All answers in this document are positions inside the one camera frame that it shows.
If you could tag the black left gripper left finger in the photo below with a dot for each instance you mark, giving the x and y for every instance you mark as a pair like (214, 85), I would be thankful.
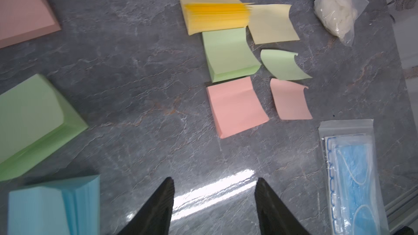
(155, 215)

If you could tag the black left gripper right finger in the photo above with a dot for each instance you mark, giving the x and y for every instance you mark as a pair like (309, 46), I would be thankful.
(274, 217)

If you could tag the blue memo pad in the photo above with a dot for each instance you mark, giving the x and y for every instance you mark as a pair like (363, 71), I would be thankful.
(65, 207)

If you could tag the pink memo pad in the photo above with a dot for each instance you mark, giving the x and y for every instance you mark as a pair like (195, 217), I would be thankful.
(23, 20)
(235, 107)

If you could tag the torn pink memo page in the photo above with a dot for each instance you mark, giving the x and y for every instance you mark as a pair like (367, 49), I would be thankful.
(289, 99)

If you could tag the torn green memo page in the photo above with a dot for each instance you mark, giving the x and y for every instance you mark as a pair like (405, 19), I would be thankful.
(282, 65)

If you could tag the green memo pad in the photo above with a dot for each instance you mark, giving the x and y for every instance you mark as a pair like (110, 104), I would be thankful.
(36, 121)
(229, 55)

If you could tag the torn yellow memo page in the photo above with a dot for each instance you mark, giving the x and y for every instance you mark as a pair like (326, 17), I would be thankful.
(270, 23)

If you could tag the yellow memo pad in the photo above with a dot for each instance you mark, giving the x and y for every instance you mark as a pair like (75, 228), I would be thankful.
(210, 15)

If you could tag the bag of blue face masks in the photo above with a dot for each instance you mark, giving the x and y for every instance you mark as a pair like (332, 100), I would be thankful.
(355, 202)

